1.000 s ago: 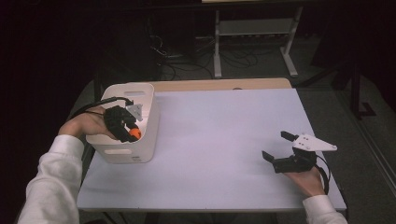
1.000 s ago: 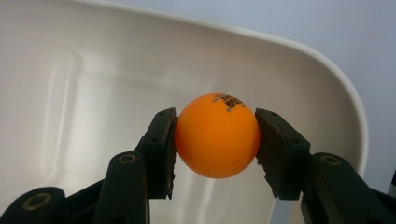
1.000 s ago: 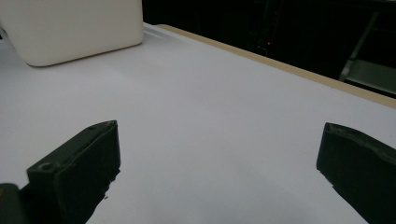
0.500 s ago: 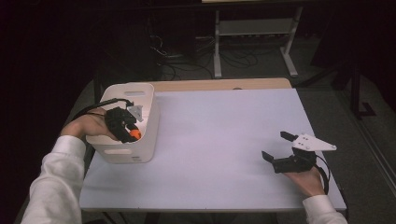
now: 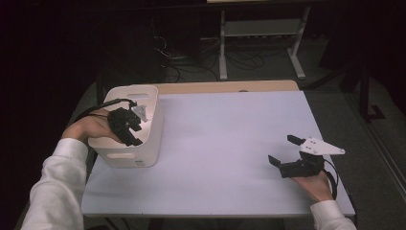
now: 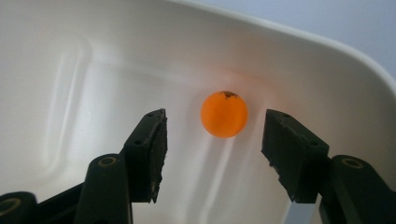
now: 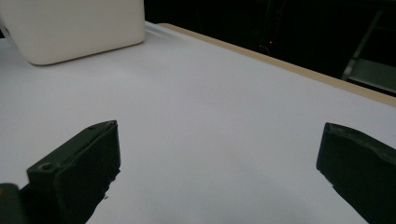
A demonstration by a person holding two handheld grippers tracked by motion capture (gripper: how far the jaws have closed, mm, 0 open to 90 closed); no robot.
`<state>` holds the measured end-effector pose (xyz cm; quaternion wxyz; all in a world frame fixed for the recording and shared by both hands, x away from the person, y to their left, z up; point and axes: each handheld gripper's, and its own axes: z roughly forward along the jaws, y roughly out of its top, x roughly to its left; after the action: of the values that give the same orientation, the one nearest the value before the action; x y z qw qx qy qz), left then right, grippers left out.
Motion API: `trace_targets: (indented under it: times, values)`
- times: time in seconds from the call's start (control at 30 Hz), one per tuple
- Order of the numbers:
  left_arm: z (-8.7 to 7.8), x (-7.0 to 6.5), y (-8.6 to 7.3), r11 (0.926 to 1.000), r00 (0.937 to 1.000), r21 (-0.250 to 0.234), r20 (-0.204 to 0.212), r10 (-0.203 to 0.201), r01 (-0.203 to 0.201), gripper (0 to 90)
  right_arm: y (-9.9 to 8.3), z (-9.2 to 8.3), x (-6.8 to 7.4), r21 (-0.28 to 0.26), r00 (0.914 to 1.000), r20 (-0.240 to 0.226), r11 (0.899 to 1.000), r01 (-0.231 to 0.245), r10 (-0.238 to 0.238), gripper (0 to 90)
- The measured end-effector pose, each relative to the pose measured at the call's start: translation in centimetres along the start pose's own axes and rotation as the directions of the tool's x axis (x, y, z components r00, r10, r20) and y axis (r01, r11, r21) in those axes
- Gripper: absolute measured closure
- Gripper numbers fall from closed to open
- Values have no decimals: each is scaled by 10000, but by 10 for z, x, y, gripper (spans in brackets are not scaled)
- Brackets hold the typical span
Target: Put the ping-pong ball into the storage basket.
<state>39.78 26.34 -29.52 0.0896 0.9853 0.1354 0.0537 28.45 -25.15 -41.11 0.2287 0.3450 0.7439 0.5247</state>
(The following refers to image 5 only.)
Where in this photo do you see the black stand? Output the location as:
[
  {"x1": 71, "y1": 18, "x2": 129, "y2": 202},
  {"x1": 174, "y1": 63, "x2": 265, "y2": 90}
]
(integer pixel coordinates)
[{"x1": 338, "y1": 63, "x2": 387, "y2": 124}]

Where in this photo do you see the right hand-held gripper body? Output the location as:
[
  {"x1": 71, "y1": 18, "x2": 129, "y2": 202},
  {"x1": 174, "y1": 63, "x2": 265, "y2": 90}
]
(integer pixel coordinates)
[{"x1": 279, "y1": 137, "x2": 347, "y2": 179}]

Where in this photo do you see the person's left hand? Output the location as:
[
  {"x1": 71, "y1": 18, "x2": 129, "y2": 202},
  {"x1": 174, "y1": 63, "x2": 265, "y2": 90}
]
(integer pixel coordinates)
[{"x1": 61, "y1": 108, "x2": 124, "y2": 145}]

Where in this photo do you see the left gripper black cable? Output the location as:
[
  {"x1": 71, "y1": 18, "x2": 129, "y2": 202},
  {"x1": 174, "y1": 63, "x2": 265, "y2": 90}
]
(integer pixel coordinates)
[{"x1": 73, "y1": 98, "x2": 138, "y2": 124}]

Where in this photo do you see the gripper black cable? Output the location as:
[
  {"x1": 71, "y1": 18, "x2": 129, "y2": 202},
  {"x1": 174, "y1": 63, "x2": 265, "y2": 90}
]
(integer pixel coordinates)
[
  {"x1": 321, "y1": 158, "x2": 340, "y2": 201},
  {"x1": 73, "y1": 98, "x2": 138, "y2": 124}
]

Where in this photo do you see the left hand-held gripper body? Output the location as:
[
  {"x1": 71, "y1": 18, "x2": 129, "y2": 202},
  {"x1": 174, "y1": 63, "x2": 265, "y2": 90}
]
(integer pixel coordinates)
[{"x1": 106, "y1": 104, "x2": 149, "y2": 146}]

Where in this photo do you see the person's right hand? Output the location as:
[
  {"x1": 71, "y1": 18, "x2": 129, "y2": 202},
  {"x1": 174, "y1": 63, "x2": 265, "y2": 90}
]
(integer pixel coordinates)
[{"x1": 291, "y1": 171, "x2": 335, "y2": 203}]

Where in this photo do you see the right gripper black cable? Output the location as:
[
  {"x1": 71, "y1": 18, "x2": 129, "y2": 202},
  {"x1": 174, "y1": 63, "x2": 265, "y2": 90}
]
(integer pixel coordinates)
[{"x1": 321, "y1": 158, "x2": 340, "y2": 201}]

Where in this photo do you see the tangle of floor cables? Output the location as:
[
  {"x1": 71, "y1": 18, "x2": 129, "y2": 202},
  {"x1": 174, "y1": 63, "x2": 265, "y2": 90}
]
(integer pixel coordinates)
[{"x1": 152, "y1": 34, "x2": 266, "y2": 83}]

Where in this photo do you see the white metal table frame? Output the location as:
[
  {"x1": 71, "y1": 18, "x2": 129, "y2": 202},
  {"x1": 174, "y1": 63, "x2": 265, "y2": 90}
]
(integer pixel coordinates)
[{"x1": 206, "y1": 0, "x2": 312, "y2": 81}]

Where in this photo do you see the white plastic bin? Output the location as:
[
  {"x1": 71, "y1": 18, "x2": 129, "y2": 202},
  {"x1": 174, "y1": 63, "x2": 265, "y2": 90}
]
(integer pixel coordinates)
[{"x1": 87, "y1": 84, "x2": 165, "y2": 169}]

